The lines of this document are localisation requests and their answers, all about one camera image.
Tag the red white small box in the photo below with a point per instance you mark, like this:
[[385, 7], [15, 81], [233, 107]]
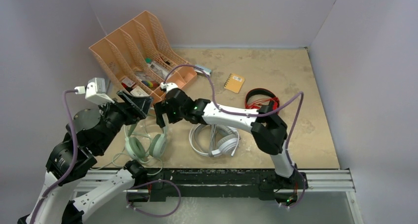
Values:
[[128, 82]]

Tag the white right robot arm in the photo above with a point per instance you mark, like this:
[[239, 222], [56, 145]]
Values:
[[269, 131]]

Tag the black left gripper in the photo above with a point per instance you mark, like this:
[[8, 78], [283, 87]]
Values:
[[139, 106]]

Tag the red black headphones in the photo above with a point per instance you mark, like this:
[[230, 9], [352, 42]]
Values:
[[258, 103]]

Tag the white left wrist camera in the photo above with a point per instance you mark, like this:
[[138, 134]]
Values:
[[95, 91]]

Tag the white over-ear headphones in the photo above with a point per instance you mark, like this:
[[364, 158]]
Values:
[[224, 140]]

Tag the white staples box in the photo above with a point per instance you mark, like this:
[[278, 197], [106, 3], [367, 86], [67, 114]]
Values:
[[138, 92]]

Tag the clear plastic ruler pouch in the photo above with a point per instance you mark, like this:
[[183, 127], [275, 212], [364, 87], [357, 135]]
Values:
[[159, 70]]

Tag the yellow spiral notebook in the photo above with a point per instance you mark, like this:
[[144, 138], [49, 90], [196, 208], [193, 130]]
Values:
[[234, 83]]

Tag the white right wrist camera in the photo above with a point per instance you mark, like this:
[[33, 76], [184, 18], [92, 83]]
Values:
[[168, 86]]

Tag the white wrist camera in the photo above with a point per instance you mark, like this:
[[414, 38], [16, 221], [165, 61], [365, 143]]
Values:
[[168, 86], [95, 91]]

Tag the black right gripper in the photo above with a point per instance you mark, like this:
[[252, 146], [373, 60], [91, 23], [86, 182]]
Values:
[[162, 107]]

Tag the colourful marker set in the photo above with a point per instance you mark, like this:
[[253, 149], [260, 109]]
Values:
[[150, 84]]

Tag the mint green headphones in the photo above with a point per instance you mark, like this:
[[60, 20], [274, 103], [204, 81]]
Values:
[[136, 143]]

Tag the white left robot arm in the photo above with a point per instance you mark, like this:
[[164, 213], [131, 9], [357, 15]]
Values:
[[89, 134]]

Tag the light blue stapler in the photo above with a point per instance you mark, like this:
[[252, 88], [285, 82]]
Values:
[[201, 70]]

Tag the peach plastic file organizer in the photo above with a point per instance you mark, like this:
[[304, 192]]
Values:
[[126, 51]]

